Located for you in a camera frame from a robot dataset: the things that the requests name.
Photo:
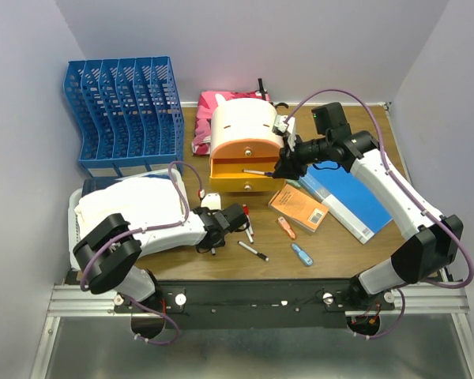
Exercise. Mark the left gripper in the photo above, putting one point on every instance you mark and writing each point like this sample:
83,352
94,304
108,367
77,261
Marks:
222,244

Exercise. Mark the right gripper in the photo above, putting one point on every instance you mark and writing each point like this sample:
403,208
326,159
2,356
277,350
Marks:
285,165

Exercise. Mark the blue cap marker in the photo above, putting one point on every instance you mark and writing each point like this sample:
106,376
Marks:
261,173
249,236

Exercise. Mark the yellow drawer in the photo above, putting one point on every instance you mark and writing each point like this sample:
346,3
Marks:
228,176

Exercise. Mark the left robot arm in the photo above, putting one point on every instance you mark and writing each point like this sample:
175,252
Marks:
107,255

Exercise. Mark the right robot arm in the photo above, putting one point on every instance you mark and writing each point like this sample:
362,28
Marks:
430,238

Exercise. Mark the red cap whiteboard marker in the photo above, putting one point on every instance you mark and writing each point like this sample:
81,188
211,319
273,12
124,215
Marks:
246,210

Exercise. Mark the black marker lower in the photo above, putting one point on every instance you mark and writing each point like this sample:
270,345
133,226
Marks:
253,251

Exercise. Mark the orange paperback book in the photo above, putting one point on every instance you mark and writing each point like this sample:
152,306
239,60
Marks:
298,207

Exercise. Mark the orange correction tape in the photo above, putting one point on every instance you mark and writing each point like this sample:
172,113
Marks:
286,227

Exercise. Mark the blue document folder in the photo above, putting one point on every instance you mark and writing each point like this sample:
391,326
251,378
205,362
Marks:
349,201

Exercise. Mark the white mini drawer cabinet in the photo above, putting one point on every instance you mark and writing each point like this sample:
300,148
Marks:
243,118

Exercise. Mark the pink camouflage cloth bag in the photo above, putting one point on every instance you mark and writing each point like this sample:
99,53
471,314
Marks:
207,104

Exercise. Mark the white folded cloth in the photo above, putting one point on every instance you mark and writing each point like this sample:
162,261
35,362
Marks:
141,201

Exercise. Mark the blue correction tape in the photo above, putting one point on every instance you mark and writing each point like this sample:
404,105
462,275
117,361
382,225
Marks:
302,255

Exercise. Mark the blue plastic file organizer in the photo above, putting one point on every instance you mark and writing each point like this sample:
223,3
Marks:
128,112

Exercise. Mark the white laundry basket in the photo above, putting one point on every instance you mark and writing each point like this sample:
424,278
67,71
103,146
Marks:
74,233

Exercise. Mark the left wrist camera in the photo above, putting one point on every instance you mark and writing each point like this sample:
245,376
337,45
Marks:
211,201

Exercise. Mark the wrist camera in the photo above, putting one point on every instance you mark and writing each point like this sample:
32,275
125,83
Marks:
284,126
211,201

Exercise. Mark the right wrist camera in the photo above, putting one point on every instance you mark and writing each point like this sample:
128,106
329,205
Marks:
284,126

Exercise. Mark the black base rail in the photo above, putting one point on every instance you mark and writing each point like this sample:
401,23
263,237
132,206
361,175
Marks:
232,304

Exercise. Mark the aluminium frame rail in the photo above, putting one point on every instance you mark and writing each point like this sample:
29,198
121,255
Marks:
70,301

